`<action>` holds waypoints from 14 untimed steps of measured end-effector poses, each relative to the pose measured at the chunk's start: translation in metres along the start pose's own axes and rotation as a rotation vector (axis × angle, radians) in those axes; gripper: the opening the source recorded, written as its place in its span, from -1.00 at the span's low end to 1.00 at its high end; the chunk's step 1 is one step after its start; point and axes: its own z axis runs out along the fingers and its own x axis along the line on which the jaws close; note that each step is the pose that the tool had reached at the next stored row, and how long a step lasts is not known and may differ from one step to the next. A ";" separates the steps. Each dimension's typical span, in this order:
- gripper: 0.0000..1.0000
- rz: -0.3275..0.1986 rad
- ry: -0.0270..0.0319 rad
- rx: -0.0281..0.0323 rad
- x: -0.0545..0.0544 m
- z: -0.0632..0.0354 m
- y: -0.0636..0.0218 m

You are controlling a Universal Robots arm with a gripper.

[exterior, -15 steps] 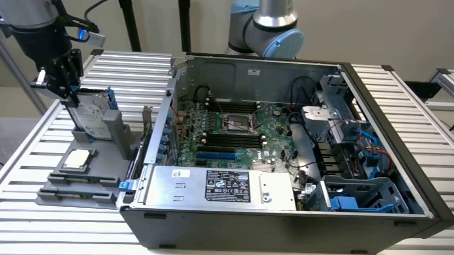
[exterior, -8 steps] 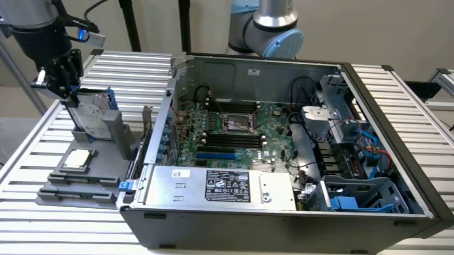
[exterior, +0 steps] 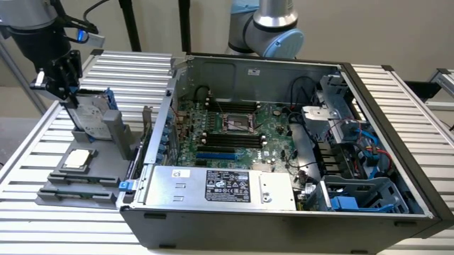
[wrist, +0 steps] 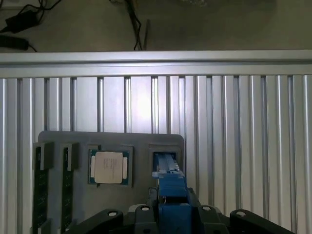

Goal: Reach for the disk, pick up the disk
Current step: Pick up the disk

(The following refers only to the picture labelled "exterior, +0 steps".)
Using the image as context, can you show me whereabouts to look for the grey parts rack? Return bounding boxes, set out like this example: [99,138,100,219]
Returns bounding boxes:
[36,109,143,211]

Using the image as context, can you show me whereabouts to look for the red wire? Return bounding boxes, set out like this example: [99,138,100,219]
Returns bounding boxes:
[367,147,394,171]

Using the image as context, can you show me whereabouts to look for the aluminium side table frame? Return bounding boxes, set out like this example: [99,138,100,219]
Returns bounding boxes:
[403,68,454,112]

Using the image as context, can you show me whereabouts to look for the black camera cable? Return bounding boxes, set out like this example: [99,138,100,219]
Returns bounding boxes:
[82,0,107,35]

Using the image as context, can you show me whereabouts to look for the grey metal frame leg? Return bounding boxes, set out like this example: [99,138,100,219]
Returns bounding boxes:
[0,39,44,119]

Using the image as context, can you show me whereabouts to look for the blue plastic connector block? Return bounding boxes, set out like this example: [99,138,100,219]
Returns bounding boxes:
[329,195,351,213]

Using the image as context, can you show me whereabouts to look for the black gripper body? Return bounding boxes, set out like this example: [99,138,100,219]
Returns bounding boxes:
[6,25,75,73]

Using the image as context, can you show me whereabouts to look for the silver CPU chip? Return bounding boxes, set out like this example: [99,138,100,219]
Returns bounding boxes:
[63,149,95,169]

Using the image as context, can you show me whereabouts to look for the black fan shroud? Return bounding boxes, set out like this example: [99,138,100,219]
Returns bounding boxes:
[314,140,359,176]

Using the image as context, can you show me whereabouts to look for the CPU socket with metal frame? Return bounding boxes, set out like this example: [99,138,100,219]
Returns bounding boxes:
[219,112,259,134]

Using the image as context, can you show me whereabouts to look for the long black expansion slot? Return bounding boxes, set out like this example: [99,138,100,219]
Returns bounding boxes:
[197,147,235,154]

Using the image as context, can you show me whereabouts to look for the blue data wire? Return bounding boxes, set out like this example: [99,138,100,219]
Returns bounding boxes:
[350,126,383,179]

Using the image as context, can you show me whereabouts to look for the short black looped wire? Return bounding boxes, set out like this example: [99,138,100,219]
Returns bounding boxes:
[193,84,214,101]

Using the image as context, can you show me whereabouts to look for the silver power supply unit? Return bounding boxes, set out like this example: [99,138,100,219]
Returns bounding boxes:
[135,165,298,212]

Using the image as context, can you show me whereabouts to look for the silver chipset heatsink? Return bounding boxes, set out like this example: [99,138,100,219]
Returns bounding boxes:
[253,163,277,173]

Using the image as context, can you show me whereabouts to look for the black stand pole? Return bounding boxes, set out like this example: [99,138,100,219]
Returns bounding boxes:
[176,0,194,53]
[119,0,143,53]

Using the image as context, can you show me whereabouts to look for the hard disk with blue carrier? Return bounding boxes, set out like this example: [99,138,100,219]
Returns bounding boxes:
[67,88,115,141]

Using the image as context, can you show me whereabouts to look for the metal disk bay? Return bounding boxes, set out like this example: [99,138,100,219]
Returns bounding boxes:
[301,74,357,140]

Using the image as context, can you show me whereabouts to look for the blue expansion slot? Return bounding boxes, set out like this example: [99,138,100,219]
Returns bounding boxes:
[197,153,238,161]

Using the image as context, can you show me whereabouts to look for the black looped power wire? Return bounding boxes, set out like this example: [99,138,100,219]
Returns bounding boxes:
[289,76,317,110]

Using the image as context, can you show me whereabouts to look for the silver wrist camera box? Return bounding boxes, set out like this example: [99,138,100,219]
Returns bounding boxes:
[75,27,107,49]

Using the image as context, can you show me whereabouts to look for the green motherboard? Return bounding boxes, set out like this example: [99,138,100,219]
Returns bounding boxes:
[168,99,321,192]

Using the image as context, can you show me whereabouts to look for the black open PC case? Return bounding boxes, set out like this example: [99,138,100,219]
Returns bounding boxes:
[119,52,444,250]

